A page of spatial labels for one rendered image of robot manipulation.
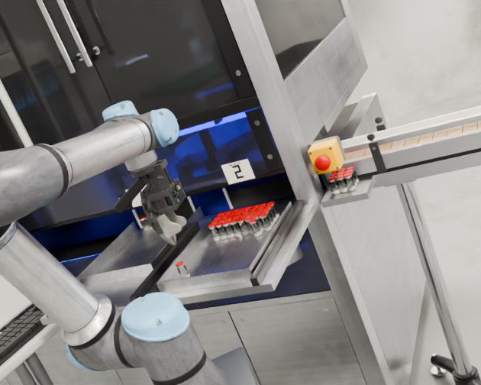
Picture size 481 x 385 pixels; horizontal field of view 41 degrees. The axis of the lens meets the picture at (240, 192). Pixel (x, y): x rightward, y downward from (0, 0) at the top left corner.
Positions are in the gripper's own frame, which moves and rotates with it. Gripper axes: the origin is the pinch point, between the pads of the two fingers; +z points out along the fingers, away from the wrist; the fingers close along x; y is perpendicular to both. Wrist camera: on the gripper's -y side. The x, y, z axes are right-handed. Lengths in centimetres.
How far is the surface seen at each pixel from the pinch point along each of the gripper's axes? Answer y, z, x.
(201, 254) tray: -0.2, 11.2, 12.2
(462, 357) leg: 52, 78, 41
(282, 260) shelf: 25.9, 11.3, -1.0
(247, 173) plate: 13.5, -1.5, 30.4
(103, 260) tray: -36.8, 10.1, 21.6
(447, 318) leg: 51, 64, 41
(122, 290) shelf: -20.7, 11.3, 1.8
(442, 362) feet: 44, 89, 54
